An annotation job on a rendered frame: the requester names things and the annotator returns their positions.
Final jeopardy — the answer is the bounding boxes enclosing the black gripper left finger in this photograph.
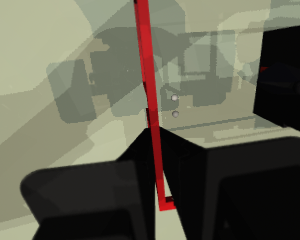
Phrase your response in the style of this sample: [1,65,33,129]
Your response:
[19,128,156,240]

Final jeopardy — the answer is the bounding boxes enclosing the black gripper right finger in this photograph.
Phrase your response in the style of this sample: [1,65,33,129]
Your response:
[159,126,300,240]

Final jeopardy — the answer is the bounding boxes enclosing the red glasses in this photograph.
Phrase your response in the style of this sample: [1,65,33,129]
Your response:
[134,0,176,211]

